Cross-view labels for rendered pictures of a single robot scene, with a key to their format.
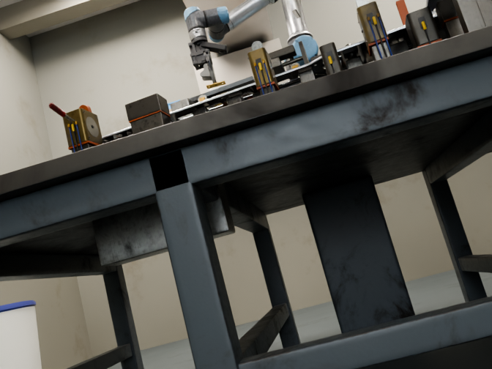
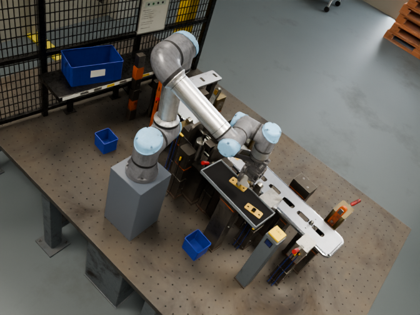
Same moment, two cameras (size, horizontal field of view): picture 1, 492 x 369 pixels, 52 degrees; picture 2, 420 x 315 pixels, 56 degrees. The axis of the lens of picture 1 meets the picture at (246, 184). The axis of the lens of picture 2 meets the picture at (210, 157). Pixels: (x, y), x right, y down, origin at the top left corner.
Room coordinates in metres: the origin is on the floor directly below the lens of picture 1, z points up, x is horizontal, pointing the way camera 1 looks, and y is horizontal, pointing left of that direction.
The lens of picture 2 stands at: (3.28, 0.24, 2.50)
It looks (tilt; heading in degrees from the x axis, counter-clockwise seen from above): 45 degrees down; 199
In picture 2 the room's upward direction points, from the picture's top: 22 degrees clockwise
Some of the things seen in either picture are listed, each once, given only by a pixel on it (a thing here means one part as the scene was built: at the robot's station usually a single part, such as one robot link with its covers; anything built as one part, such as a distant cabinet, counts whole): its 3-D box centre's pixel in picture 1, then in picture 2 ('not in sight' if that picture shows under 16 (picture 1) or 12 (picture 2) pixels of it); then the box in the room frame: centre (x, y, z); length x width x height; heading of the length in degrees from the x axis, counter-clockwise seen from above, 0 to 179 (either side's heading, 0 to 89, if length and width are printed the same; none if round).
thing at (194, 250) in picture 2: not in sight; (195, 245); (2.18, -0.02, 0.75); 0.11 x 0.10 x 0.09; 77
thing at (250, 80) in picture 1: (217, 97); (237, 192); (2.08, 0.02, 1.16); 0.37 x 0.14 x 0.02; 77
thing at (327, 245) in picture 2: (252, 92); (242, 157); (1.70, -0.10, 1.00); 1.38 x 0.22 x 0.02; 77
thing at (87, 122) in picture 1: (88, 164); (329, 226); (1.64, 0.49, 0.88); 0.14 x 0.09 x 0.36; 167
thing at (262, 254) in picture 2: not in sight; (258, 259); (2.14, 0.28, 0.92); 0.08 x 0.08 x 0.44; 77
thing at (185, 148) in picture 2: not in sight; (178, 174); (1.98, -0.33, 0.89); 0.09 x 0.08 x 0.38; 167
